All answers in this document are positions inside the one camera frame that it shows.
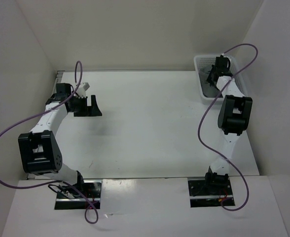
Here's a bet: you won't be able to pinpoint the grey shorts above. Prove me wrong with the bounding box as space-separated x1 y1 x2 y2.
199 65 219 98

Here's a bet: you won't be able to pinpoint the white plastic basket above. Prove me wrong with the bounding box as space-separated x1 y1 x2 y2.
193 54 248 105

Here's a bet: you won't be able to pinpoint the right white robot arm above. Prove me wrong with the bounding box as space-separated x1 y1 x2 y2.
203 55 253 195

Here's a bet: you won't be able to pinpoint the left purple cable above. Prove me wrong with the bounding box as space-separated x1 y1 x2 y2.
0 60 99 224

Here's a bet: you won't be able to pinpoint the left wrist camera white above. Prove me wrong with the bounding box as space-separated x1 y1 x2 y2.
76 82 90 97

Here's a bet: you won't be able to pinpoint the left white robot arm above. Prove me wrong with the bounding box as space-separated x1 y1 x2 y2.
18 82 102 198

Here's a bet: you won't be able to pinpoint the aluminium table frame rail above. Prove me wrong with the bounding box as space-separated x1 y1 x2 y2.
51 71 64 95

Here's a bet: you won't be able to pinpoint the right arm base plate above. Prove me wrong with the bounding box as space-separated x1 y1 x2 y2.
187 178 235 208

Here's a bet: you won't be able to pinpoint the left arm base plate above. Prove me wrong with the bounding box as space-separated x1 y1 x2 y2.
50 179 102 210

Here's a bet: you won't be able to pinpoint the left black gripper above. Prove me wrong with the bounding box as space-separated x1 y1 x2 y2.
70 95 102 117

